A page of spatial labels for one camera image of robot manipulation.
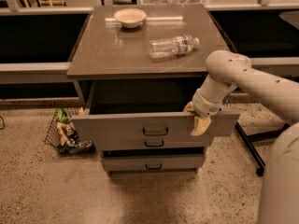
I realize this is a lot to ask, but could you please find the black wheeled stand base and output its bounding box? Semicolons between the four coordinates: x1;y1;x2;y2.
235;123;290;176

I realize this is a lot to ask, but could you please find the clear plastic water bottle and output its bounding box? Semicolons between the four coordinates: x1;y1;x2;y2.
149;35;200;59

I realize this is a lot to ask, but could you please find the grey top drawer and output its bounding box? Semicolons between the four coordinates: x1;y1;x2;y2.
70;79;241;142

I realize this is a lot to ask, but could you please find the grey bottom drawer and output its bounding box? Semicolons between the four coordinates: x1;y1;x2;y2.
102;154;205;172

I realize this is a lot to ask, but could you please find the wire basket of snacks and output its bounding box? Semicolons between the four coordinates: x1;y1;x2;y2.
44;108;95;155

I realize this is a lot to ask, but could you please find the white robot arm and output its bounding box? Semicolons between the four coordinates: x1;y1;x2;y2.
185;50;299;224

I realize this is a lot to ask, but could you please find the metal railing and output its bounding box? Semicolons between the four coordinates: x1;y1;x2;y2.
0;0;299;84

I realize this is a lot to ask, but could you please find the grey drawer cabinet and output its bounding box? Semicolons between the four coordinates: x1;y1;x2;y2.
66;3;243;177

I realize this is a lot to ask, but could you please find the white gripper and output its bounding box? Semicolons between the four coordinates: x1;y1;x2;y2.
183;89;221;136

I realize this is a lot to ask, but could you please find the grey middle drawer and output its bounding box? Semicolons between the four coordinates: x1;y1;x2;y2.
94;136;213;151

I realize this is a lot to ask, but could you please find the grey drawer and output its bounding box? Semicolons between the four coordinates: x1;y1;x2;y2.
94;136;213;151
70;79;241;142
102;154;205;172

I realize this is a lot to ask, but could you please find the white bowl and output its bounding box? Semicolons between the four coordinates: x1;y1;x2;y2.
114;8;147;29

